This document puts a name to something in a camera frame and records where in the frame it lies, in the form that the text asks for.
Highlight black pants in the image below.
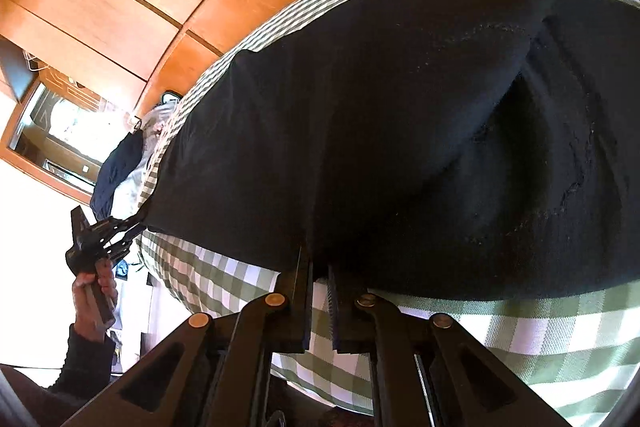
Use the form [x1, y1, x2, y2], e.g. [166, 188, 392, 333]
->
[145, 0, 639, 300]

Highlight left forearm dark sleeve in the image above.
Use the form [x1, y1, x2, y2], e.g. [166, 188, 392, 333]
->
[1, 325, 116, 427]

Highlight person's left hand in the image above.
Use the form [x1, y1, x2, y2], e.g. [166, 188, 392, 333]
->
[72, 259, 117, 343]

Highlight pile of clothes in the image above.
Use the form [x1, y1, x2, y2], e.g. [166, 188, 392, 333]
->
[90, 91, 181, 221]

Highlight wooden framed mirror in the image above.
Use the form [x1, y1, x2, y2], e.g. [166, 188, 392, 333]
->
[1, 77, 138, 205]

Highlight green checkered bed sheet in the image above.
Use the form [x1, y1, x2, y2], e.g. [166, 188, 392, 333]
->
[134, 0, 639, 426]

